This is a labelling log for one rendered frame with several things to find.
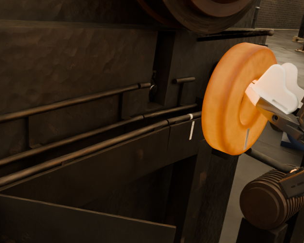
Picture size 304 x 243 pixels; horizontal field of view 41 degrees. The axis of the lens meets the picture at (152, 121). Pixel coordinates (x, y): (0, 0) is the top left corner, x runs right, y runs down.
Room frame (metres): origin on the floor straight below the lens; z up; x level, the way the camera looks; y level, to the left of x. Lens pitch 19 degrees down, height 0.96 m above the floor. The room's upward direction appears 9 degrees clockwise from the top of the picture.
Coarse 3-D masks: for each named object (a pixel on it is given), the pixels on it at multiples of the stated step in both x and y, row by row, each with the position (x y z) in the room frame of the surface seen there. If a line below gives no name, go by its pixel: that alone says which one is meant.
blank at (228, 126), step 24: (240, 48) 0.53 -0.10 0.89; (264, 48) 0.55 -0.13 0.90; (216, 72) 0.51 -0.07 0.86; (240, 72) 0.50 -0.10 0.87; (264, 72) 0.56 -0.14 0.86; (216, 96) 0.49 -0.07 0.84; (240, 96) 0.51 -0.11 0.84; (216, 120) 0.49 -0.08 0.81; (240, 120) 0.56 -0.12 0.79; (264, 120) 0.59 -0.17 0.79; (216, 144) 0.51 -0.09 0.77; (240, 144) 0.53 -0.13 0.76
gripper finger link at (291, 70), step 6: (282, 66) 0.54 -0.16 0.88; (288, 66) 0.54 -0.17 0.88; (294, 66) 0.53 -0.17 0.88; (288, 72) 0.54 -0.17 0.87; (294, 72) 0.53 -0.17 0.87; (288, 78) 0.54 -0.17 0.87; (294, 78) 0.53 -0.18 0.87; (288, 84) 0.53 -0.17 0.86; (294, 84) 0.53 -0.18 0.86; (294, 90) 0.53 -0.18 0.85; (300, 90) 0.53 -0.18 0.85; (300, 96) 0.52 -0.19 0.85; (300, 102) 0.52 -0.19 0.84; (294, 114) 0.52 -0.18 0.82
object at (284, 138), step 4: (284, 132) 2.96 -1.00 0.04; (284, 136) 2.85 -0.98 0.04; (288, 136) 2.63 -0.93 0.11; (284, 140) 2.76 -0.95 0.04; (288, 140) 2.78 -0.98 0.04; (292, 140) 2.60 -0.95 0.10; (296, 140) 2.60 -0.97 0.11; (280, 144) 2.75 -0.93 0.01; (284, 144) 2.74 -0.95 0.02; (288, 144) 2.74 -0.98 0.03; (292, 144) 2.62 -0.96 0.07; (296, 144) 2.59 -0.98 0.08; (300, 144) 2.59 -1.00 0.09; (292, 148) 2.73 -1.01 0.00; (296, 148) 2.72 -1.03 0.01; (300, 148) 2.60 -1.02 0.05
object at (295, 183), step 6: (300, 168) 0.49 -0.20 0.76; (288, 174) 0.49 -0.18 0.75; (294, 174) 0.48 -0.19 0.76; (300, 174) 0.47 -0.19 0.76; (282, 180) 0.48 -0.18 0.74; (288, 180) 0.47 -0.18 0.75; (294, 180) 0.47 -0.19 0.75; (300, 180) 0.47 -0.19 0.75; (282, 186) 0.48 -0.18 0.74; (288, 186) 0.47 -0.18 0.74; (294, 186) 0.47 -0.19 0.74; (300, 186) 0.46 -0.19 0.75; (288, 192) 0.47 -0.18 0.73; (294, 192) 0.47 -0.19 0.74; (300, 192) 0.46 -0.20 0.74; (288, 198) 0.47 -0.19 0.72
